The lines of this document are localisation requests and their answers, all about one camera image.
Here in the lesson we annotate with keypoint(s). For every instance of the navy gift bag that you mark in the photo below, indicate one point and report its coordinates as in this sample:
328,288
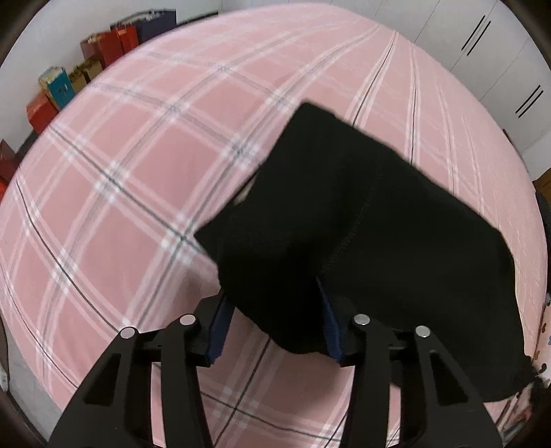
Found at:
149,24

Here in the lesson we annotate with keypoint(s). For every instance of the black pants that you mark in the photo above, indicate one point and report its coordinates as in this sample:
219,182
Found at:
334,217

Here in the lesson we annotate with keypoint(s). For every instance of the red box near floor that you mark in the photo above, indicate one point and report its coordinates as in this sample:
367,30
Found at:
9,163

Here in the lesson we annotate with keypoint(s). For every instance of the white wardrobe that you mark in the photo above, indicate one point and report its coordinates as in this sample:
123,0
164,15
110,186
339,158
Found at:
485,46

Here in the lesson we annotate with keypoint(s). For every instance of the brown wooden headboard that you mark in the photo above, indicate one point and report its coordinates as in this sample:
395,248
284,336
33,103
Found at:
543,185

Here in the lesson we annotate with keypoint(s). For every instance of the red shoe box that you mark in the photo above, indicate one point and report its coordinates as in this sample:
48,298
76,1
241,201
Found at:
40,112

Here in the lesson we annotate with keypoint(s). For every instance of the pink plaid bed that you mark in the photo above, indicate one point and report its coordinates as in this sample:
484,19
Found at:
97,224

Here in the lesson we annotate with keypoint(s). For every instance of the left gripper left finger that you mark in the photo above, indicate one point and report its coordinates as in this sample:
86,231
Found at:
112,406

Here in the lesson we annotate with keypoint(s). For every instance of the red gift bag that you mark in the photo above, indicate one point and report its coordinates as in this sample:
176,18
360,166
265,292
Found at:
109,46

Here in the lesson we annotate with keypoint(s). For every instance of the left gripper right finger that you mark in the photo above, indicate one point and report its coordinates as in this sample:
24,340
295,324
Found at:
421,337

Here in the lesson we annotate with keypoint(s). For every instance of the teal box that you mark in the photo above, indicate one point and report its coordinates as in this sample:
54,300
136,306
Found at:
57,86

